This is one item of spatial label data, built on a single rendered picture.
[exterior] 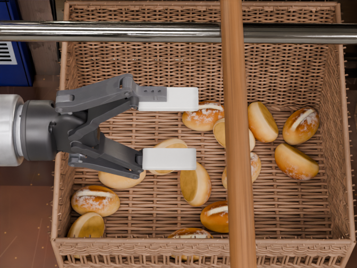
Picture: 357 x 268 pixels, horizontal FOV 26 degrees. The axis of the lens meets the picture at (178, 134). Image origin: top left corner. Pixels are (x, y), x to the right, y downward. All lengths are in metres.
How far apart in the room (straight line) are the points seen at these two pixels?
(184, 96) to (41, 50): 0.87
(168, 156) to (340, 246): 0.52
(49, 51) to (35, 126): 0.81
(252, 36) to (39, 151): 0.35
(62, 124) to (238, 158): 0.21
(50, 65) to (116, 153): 0.80
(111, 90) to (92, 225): 0.67
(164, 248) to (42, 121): 0.55
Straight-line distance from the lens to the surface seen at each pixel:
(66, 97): 0.91
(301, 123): 1.65
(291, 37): 1.10
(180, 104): 0.89
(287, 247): 1.43
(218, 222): 1.53
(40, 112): 0.94
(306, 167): 1.59
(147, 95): 0.89
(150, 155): 1.01
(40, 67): 1.79
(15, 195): 1.65
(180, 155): 1.01
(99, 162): 1.01
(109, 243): 1.41
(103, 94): 0.88
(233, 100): 0.98
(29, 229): 1.61
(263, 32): 1.09
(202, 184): 1.55
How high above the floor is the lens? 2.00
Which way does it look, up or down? 57 degrees down
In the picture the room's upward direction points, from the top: straight up
